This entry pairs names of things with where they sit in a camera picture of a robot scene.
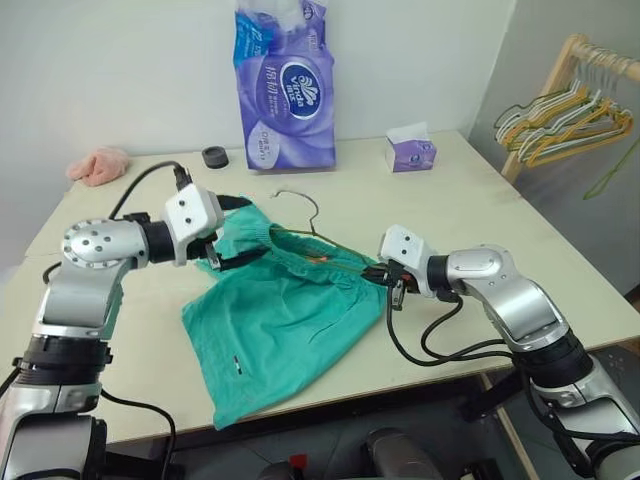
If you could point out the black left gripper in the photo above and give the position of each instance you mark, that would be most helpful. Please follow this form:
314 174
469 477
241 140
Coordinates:
207 247

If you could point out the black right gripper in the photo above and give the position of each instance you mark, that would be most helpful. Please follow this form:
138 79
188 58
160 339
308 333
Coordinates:
397 277

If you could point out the green shorts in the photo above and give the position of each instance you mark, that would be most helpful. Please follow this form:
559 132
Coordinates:
280 325

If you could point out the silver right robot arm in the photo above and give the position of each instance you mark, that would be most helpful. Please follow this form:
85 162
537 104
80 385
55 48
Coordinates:
495 270

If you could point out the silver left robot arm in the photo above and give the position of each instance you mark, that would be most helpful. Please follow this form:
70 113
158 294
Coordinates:
90 245

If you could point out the black round cap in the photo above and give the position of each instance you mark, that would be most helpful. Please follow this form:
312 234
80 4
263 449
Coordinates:
216 157

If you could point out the small purple tissue box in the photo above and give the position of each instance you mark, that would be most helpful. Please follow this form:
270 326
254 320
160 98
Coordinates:
410 155

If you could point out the purple tissue roll pack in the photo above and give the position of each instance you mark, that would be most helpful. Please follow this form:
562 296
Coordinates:
285 110

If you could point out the pink cloth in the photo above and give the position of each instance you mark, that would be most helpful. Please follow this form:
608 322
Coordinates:
100 167

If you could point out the large dark rounded shape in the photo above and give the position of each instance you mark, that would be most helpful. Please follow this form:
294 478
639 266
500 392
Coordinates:
400 455

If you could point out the small red block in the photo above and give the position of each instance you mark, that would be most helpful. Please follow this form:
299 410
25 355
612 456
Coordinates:
298 461

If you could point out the bunch of coloured hangers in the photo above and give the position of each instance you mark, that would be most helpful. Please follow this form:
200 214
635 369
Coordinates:
575 145

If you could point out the wooden clothes rack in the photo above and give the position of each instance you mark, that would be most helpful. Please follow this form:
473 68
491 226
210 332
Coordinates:
560 65

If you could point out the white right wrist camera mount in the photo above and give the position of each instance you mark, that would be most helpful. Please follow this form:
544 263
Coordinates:
402 245

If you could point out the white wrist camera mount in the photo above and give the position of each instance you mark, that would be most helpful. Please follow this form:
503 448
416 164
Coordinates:
402 245
192 215

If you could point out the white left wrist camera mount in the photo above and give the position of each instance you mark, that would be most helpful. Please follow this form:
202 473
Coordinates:
192 215

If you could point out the black table frame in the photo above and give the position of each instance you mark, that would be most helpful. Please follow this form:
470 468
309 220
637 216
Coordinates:
490 395

